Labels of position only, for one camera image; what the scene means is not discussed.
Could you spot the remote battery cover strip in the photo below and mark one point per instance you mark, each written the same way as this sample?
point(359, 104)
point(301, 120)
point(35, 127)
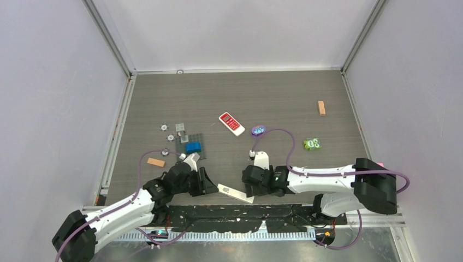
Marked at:
point(235, 194)

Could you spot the wooden block right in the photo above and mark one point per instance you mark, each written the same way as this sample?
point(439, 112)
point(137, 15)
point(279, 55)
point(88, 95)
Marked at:
point(321, 108)

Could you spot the clear lego plate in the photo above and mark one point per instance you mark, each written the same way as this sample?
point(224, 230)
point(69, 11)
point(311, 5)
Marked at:
point(180, 127)

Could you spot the small gear middle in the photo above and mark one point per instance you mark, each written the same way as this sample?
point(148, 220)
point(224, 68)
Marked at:
point(170, 137)

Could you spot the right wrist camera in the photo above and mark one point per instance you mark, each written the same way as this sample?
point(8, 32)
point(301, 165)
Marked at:
point(260, 159)

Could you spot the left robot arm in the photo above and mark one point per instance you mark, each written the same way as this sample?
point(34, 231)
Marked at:
point(81, 235)

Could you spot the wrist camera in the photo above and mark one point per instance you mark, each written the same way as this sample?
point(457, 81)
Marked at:
point(260, 159)
point(191, 160)

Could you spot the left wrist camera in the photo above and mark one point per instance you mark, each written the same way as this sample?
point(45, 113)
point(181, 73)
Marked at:
point(191, 160)

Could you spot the small gear near finger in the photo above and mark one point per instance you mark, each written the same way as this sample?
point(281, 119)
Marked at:
point(165, 152)

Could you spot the wooden block left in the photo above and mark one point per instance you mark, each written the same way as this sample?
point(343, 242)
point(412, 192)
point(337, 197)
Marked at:
point(156, 162)

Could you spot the purple paw eraser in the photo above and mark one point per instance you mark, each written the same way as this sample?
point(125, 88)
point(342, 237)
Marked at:
point(257, 131)

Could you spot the green owl eraser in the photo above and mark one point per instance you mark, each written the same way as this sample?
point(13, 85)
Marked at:
point(311, 144)

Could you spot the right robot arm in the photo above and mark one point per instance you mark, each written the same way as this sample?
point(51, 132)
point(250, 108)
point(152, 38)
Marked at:
point(362, 185)

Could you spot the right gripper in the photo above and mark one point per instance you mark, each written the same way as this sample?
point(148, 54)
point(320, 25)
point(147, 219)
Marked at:
point(259, 192)

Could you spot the white remote control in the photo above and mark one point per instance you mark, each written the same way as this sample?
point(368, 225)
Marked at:
point(231, 124)

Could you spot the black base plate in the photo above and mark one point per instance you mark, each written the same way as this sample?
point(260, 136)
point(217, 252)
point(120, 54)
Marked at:
point(281, 218)

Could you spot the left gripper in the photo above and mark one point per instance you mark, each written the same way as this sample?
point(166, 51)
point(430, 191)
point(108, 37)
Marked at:
point(208, 186)

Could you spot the wooden block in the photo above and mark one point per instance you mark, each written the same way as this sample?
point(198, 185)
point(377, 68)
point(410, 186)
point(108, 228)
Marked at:
point(156, 162)
point(321, 108)

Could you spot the small gear upper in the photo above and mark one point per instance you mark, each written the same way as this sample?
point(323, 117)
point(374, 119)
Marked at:
point(164, 127)

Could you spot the blue lego brick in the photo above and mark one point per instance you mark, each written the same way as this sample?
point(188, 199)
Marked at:
point(193, 147)

